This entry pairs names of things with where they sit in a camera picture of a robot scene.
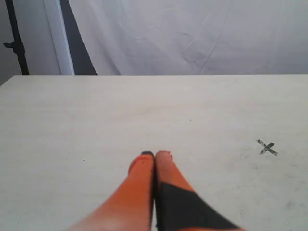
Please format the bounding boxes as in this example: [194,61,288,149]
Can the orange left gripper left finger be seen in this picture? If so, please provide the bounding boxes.
[68,151,154,231]

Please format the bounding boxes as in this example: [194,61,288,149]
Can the left gripper orange and black right finger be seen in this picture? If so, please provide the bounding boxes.
[155,151,243,231]

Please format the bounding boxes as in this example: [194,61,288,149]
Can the white backdrop cloth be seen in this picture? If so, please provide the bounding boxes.
[44,0,308,76]

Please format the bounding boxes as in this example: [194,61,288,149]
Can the grey tape cross mark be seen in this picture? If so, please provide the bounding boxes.
[256,139,278,156]

